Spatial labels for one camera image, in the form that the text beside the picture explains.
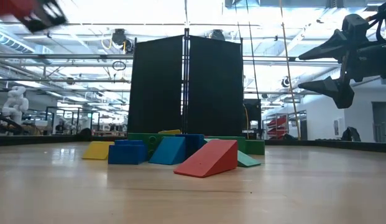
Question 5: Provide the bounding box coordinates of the green brick with holes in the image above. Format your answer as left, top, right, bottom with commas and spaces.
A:
127, 133, 182, 160

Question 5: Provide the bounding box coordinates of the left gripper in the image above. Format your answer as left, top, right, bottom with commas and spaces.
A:
20, 0, 68, 34

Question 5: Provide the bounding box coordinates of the red shelf rack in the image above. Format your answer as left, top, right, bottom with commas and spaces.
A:
265, 114, 289, 140

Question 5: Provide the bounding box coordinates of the black hanging cable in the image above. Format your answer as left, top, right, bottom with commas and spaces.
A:
245, 0, 261, 100

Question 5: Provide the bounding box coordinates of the black cable ring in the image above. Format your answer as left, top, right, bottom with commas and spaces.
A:
111, 60, 127, 72

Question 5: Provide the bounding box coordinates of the black bag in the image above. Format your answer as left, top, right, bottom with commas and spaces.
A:
341, 126, 362, 142

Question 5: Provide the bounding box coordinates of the yellow hanging cable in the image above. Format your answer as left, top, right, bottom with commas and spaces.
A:
278, 0, 301, 141

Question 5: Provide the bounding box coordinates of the red wedge block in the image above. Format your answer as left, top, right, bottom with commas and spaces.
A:
173, 139, 239, 179

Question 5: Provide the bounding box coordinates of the dark blue block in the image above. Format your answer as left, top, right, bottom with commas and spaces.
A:
175, 133, 206, 159

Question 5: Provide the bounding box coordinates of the blue studded brick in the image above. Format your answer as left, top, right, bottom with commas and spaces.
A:
107, 139, 148, 166

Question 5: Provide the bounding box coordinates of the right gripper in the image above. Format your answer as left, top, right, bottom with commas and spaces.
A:
298, 14, 386, 110

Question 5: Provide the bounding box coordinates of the white robot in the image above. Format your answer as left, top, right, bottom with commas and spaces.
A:
1, 86, 29, 125

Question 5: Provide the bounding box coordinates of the black computer case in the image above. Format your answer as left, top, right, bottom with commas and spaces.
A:
243, 98, 262, 139

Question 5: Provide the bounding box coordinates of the yellow wedge block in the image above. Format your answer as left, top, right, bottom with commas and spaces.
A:
81, 141, 115, 161

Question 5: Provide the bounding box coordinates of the teal green wedge block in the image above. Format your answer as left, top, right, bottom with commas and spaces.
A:
237, 149, 262, 168

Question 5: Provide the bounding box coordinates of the blue wedge block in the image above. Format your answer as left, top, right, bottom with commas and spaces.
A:
148, 136, 187, 166

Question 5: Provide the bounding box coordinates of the black folding screen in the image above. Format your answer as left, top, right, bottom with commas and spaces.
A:
127, 27, 244, 139

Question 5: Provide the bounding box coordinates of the black rack frame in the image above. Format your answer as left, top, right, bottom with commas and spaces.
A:
45, 106, 100, 134

